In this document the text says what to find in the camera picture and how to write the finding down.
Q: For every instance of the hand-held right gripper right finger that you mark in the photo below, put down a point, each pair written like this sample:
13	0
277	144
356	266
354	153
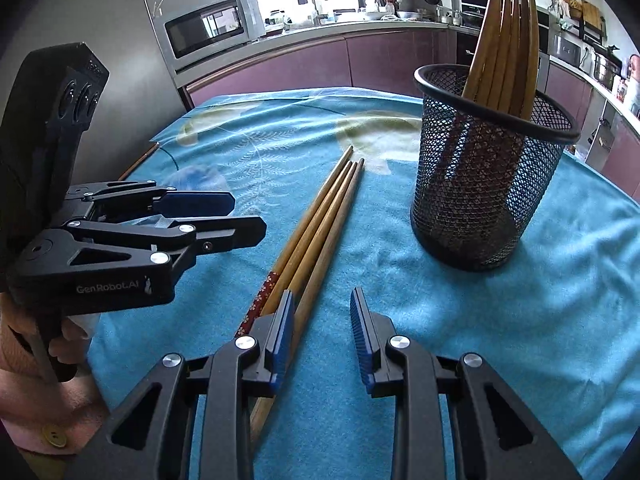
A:
361	345

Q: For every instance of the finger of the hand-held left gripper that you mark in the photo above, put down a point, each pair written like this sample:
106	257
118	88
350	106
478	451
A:
225	235
200	203

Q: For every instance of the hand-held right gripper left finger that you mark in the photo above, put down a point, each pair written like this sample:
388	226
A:
285	345

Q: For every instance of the patterned-end wooden chopstick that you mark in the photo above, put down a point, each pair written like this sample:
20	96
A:
325	222
315	222
302	222
337	222

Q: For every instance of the black mesh utensil holder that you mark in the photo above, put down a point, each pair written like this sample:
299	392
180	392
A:
490	200

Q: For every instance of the bunch of wooden chopsticks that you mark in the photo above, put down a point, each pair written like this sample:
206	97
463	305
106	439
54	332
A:
502	50

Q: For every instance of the person's left forearm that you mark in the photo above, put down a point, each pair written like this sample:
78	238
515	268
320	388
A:
30	395

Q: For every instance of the person's left hand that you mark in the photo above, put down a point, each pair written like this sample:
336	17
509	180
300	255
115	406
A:
70	345

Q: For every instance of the blue floral tablecloth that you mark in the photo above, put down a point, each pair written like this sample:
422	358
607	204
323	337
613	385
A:
450	320

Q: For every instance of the grey refrigerator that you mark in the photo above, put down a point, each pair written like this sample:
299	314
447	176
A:
100	10

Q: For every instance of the pink base cabinets under window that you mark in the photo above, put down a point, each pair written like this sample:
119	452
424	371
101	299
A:
300	65

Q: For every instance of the white microwave oven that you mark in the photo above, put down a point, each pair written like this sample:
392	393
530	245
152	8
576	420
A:
205	30

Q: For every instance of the black built-in oven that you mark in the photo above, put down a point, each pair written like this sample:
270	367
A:
465	47

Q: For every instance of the pink base cabinets under clutter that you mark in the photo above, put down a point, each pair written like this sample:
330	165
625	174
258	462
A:
570	92

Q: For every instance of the stainless steel stockpot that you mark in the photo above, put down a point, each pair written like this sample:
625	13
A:
606	72

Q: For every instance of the pink kettle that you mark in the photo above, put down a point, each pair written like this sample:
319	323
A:
634	66

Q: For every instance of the wooden cutting board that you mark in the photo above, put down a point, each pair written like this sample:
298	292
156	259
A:
590	14

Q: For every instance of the black wall rack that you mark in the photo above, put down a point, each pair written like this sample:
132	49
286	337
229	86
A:
597	35

